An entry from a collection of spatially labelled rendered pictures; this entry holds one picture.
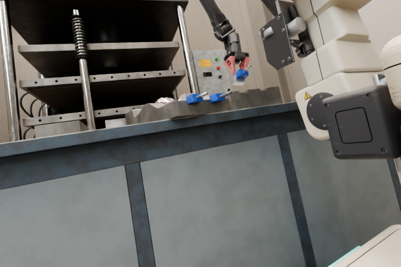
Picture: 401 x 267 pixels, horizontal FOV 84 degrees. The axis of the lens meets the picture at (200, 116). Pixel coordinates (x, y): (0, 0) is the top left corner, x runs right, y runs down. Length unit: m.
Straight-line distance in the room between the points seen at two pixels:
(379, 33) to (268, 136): 1.94
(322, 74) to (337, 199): 0.71
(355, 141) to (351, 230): 0.81
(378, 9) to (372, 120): 2.30
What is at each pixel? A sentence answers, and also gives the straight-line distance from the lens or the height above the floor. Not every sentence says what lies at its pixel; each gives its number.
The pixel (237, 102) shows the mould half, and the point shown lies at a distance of 0.98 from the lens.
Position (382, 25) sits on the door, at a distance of 2.75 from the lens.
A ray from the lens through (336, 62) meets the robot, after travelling 0.69.
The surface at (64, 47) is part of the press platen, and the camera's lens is 1.88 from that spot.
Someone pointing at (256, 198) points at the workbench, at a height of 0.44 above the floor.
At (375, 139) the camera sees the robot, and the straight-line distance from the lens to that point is 0.55.
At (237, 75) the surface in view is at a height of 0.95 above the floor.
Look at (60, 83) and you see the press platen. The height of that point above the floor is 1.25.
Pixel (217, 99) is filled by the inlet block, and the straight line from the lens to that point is 0.83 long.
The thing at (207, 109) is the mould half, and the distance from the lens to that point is 0.84.
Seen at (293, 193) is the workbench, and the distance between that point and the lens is 1.08.
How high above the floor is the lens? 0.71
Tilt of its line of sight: 6 degrees up
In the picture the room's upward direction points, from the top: 10 degrees counter-clockwise
